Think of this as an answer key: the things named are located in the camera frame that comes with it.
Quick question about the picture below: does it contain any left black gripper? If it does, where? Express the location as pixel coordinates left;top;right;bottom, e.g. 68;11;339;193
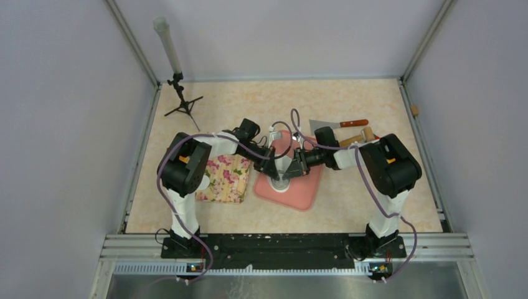
238;143;279;180

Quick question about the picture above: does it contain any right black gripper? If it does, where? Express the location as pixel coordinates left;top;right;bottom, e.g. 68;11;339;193
284;147;327;180

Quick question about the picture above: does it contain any round metal cutter ring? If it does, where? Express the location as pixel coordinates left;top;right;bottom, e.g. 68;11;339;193
270;174;291;191

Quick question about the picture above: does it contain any pink silicone mat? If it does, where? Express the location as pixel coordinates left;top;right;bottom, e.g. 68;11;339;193
253;130;324;211

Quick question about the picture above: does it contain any wooden rolling pin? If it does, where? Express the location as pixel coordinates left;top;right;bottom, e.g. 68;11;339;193
339;126;378;147

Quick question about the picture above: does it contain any white dough ball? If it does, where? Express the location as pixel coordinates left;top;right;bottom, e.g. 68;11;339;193
267;156;292;193

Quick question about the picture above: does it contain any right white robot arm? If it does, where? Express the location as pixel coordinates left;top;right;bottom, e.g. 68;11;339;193
281;126;422;257

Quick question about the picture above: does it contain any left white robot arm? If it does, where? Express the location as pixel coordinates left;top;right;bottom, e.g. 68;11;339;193
156;118;280;258

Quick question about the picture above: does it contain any floral rectangular tray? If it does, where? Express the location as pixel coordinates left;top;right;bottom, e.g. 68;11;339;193
196;155;251;204

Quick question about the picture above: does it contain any small cork piece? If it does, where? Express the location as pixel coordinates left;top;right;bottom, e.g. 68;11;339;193
410;105;419;117

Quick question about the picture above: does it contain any black tripod with tube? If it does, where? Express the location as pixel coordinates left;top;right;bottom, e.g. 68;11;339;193
153;16;203;132

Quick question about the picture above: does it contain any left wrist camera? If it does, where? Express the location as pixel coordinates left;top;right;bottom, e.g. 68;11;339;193
268;125;282;144

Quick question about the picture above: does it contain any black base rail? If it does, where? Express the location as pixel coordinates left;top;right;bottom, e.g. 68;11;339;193
161;233;408;270

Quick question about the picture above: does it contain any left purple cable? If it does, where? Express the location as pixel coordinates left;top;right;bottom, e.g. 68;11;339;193
156;120;295;285

